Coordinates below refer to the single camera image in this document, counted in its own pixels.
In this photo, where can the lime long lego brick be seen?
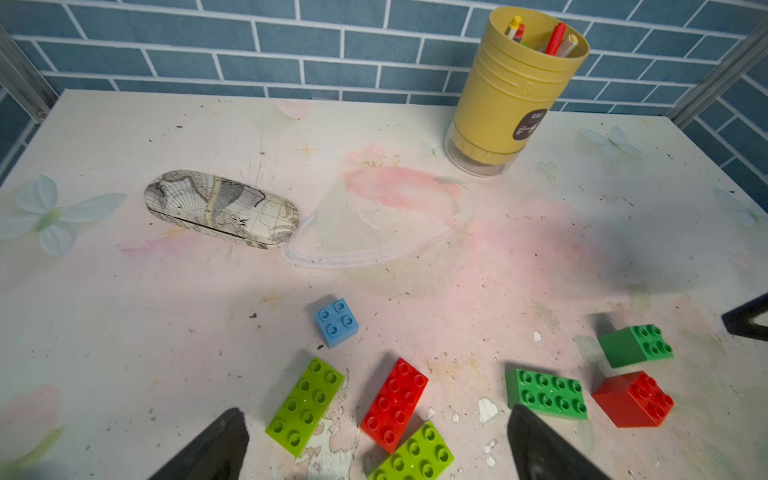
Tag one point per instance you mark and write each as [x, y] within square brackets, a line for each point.
[297, 419]

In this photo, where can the yellow-capped pen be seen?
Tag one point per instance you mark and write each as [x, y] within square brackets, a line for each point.
[513, 27]

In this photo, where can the red marker pen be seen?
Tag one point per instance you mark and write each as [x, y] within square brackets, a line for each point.
[556, 39]

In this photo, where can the yellow pen holder cup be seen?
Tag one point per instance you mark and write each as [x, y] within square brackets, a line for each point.
[511, 86]

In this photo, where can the blue square lego brick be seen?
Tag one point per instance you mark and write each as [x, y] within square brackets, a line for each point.
[336, 323]

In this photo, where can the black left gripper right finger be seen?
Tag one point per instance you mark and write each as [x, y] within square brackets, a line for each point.
[539, 452]

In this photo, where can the red long lego brick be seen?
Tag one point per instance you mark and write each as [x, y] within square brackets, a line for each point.
[389, 415]

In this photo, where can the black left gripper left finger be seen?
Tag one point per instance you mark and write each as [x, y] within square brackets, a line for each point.
[218, 452]

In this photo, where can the green long lego brick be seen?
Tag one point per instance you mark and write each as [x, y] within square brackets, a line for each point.
[546, 394]

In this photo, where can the red square lego brick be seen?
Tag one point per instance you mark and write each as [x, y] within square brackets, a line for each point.
[634, 400]

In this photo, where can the green square lego brick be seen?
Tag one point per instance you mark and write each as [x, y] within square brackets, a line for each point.
[635, 344]

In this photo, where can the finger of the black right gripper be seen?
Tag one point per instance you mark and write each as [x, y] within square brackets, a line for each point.
[742, 321]

